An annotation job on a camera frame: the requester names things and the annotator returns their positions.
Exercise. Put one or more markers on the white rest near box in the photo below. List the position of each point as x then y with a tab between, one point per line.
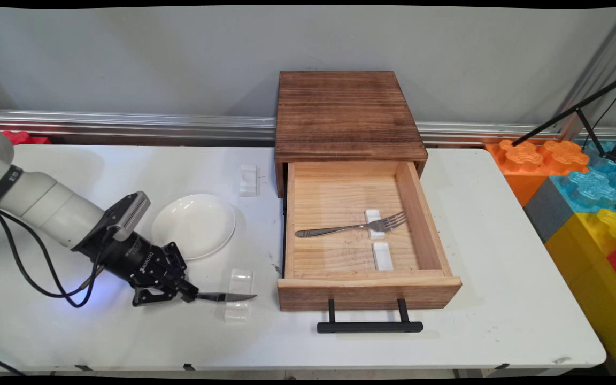
248	179

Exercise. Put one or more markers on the silver table knife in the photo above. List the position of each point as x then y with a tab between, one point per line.
228	297

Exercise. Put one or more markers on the dark wooden drawer cabinet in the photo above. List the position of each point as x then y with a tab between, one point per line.
345	115

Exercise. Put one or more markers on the orange foam block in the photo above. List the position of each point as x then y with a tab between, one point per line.
527	160

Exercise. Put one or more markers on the light wooden drawer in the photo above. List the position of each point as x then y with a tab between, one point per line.
340	291

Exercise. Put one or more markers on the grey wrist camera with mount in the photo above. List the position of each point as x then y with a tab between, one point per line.
129	214

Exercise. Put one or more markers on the clear plastic cutlery rest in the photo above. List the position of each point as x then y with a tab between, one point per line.
239	278

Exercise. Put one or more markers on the white round plate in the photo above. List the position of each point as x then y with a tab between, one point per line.
195	227

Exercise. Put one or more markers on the white ceramic cutlery rest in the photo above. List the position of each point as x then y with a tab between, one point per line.
382	256
373	215

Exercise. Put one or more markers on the grey foam block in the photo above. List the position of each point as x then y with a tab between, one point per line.
548	211

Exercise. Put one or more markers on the black tripod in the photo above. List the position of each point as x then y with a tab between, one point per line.
575	111

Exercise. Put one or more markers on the black table edge clip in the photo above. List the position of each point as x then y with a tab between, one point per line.
189	367
501	367
83	368

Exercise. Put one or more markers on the silver fork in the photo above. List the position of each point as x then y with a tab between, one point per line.
340	230

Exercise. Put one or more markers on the aluminium rail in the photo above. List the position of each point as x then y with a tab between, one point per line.
153	125

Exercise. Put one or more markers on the grey curtain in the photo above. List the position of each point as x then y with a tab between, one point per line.
607	64

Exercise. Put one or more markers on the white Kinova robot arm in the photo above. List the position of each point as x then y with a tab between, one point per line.
46	206

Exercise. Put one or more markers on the blue foam block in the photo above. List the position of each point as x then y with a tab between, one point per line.
591	190

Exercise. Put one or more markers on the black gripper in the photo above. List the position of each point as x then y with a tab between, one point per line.
131	259

